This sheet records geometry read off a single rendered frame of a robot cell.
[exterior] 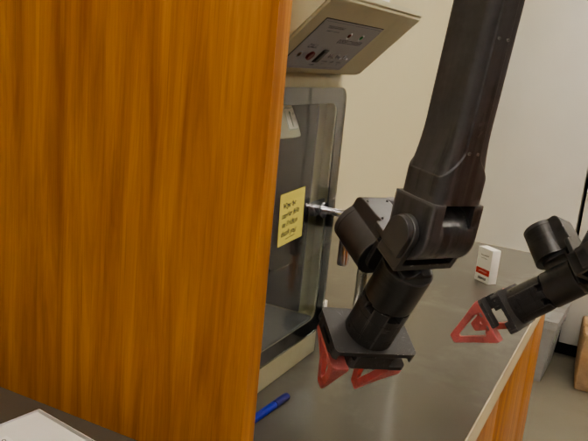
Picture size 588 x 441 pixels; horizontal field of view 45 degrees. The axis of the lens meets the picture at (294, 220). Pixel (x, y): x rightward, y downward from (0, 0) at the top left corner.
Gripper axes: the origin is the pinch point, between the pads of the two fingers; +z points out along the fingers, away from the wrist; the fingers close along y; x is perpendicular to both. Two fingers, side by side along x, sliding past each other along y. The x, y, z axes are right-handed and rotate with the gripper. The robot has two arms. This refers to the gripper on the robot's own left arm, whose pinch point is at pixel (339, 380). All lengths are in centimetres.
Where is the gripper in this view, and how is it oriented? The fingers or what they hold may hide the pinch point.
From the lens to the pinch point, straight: 88.6
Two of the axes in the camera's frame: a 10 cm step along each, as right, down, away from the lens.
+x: 2.2, 6.7, -7.1
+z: -3.3, 7.4, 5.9
